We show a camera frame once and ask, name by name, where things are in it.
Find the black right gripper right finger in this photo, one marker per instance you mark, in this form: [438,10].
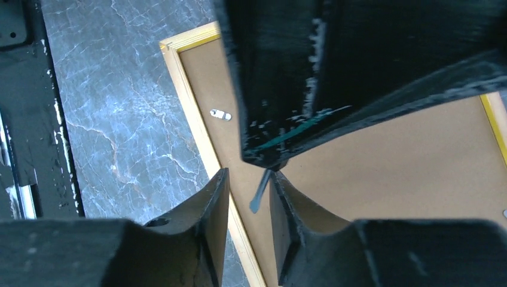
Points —
[314,247]

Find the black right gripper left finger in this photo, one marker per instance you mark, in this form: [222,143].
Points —
[182,247]

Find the yellow picture frame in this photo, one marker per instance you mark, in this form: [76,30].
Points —
[448,161]

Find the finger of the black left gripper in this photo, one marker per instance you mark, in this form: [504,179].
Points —
[307,72]

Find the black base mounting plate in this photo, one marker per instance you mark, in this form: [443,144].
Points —
[38,178]

